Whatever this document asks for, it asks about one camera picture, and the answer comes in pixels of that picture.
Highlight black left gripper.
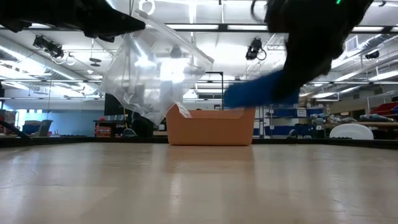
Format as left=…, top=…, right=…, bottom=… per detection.
left=0, top=0, right=146, bottom=43

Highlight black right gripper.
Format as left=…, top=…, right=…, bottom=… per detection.
left=266, top=0, right=346, bottom=103

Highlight blue elastic bandage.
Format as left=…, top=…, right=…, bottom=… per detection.
left=223, top=70, right=300, bottom=109

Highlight clear zip bag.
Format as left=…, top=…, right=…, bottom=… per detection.
left=99, top=9, right=215, bottom=126

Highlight shelf with blue bins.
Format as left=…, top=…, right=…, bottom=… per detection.
left=254, top=105, right=326, bottom=138

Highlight white rounded chair back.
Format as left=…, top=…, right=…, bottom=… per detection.
left=328, top=123, right=374, bottom=141

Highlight black monitor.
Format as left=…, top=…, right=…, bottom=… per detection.
left=104, top=93, right=134, bottom=116

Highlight red storage bins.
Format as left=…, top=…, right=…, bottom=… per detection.
left=369, top=101, right=398, bottom=116

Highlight orange plastic bin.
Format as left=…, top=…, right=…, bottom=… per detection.
left=165, top=102, right=256, bottom=146

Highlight red box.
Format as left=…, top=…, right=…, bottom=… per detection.
left=94, top=125, right=113, bottom=138

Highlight grey chair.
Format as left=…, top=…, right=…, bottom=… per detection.
left=36, top=119, right=54, bottom=138

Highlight blue storage bin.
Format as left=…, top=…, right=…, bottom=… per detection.
left=21, top=123, right=40, bottom=135

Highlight black overhead camera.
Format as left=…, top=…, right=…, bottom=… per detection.
left=244, top=37, right=267, bottom=62
left=169, top=45, right=183, bottom=60
left=32, top=34, right=65, bottom=59

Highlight black metal gantry frame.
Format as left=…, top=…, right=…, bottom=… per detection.
left=203, top=70, right=225, bottom=111

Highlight black metal table frame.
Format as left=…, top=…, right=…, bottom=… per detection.
left=0, top=119, right=398, bottom=149

